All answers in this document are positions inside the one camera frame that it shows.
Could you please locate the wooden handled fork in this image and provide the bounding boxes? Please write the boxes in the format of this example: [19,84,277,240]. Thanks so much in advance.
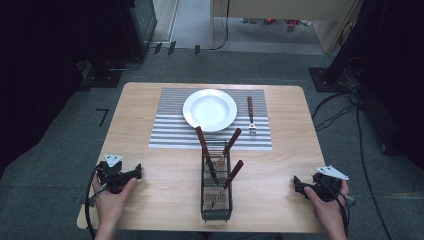
[246,96,258,137]

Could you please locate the black cabinet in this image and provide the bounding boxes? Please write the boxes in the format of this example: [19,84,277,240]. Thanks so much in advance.
[114,0,159,60]

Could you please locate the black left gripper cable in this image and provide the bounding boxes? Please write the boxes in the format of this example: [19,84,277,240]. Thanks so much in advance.
[83,162,103,240]

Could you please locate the wooden handled utensil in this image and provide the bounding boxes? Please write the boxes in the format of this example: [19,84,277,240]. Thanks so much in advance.
[223,159,245,190]

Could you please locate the long black floor cable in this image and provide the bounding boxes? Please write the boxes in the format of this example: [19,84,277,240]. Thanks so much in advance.
[355,103,394,240]

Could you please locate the black stand base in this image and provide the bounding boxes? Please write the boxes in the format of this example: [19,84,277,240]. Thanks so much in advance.
[81,59,125,89]
[307,66,363,93]

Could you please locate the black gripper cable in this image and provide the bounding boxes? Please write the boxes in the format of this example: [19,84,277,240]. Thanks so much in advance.
[316,179,352,239]
[83,162,103,240]

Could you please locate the person's right hand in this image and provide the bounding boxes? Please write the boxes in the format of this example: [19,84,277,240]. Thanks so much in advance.
[303,179,351,231]

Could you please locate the wooden handled spoon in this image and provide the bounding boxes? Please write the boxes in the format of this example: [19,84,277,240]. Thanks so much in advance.
[217,127,242,165]

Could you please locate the black wire cutlery basket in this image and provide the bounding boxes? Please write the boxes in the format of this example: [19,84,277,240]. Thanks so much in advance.
[200,140,234,222]

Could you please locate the white deep plate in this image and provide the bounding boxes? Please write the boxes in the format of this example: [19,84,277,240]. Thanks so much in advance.
[182,88,239,133]

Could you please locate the grey striped placemat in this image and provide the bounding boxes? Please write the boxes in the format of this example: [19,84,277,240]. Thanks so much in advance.
[148,87,273,151]

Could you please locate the black floor cable bundle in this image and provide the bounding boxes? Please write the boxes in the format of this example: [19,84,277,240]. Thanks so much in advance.
[310,87,361,132]

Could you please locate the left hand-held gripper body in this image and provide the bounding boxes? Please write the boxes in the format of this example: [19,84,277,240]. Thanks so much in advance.
[95,153,135,195]

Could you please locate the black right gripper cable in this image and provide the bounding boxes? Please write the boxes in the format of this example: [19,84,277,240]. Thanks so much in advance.
[316,179,352,239]

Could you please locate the red shoes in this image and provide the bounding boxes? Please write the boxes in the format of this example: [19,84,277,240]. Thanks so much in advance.
[263,17,302,32]

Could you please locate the black curtain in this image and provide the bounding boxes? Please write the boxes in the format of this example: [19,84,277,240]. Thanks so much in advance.
[0,0,134,178]
[328,0,424,169]

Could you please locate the person's left hand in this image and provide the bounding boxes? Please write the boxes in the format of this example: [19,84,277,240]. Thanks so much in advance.
[91,173,139,228]

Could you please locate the light wooden desk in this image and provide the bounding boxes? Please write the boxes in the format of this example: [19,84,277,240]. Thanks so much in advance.
[209,0,364,55]

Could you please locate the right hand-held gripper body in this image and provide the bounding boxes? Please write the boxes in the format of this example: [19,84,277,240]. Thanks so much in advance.
[300,165,350,203]

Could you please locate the wooden handled knife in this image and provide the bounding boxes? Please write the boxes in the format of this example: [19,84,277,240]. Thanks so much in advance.
[194,125,220,186]

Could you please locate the black hanging cable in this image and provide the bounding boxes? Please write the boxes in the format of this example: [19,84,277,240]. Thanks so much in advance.
[211,0,232,52]

